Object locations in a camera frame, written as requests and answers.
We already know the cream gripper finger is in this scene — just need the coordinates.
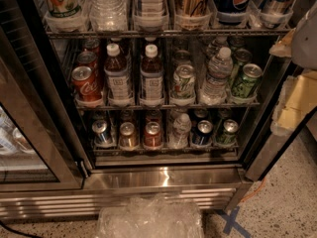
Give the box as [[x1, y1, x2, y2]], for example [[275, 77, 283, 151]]
[[269, 29, 295, 58], [270, 70, 317, 136]]

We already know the red coke can bottom shelf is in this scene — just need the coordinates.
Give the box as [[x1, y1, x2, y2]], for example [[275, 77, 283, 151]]
[[144, 122, 162, 148]]

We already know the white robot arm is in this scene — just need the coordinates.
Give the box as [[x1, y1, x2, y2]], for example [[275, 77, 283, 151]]
[[269, 2, 317, 136]]

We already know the green can middle front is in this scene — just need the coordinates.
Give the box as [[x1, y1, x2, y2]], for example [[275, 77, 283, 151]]
[[231, 63, 263, 98]]

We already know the green can bottom shelf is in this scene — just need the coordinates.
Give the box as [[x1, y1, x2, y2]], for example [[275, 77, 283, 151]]
[[215, 119, 239, 145]]

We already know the white 7up can middle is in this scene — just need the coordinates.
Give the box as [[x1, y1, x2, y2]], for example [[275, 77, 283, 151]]
[[171, 64, 196, 99]]

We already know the blue pepsi can bottom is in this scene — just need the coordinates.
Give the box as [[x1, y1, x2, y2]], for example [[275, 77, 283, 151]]
[[191, 120, 213, 146]]

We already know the clear water bottle bottom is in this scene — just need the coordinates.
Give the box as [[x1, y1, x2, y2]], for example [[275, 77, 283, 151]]
[[169, 113, 191, 149]]

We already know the clear water bottle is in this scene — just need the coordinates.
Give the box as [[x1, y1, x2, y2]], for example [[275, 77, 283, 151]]
[[199, 47, 233, 105], [89, 0, 128, 32], [169, 113, 191, 149]]

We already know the brown can bottom shelf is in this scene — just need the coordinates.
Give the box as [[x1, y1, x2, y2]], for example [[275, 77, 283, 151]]
[[119, 122, 138, 148]]

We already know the blue can bottom left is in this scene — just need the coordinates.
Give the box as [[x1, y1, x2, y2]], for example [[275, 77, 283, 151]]
[[92, 120, 113, 144]]

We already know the red coke can middle front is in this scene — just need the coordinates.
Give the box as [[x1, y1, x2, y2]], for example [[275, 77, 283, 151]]
[[71, 65, 102, 102]]

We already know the steel glass fridge door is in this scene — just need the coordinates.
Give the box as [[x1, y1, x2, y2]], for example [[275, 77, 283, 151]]
[[0, 27, 84, 192]]

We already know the clear water bottle middle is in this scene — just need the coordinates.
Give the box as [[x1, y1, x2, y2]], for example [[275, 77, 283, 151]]
[[199, 47, 233, 105]]

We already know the brown tea bottle right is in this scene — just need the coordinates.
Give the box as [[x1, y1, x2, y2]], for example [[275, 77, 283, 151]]
[[140, 45, 163, 106]]

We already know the brown tea bottle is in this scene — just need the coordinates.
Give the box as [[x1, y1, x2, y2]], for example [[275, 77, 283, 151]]
[[140, 45, 163, 106], [104, 44, 132, 100]]

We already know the blue tape cross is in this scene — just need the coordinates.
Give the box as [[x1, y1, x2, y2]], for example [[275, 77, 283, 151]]
[[216, 206, 252, 238]]

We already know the brown tea bottle left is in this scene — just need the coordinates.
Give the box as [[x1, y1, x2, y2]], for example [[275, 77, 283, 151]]
[[104, 44, 132, 100]]

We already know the clear water bottle top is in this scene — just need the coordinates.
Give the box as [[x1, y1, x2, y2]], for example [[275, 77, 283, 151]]
[[89, 0, 128, 32]]

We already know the clear plastic bag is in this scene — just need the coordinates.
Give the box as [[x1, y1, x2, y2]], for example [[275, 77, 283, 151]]
[[95, 195, 204, 238]]

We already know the orange cable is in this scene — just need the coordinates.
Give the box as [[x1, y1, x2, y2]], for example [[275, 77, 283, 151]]
[[240, 177, 267, 203]]

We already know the black cable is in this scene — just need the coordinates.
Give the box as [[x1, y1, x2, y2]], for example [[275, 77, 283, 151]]
[[0, 220, 44, 238]]

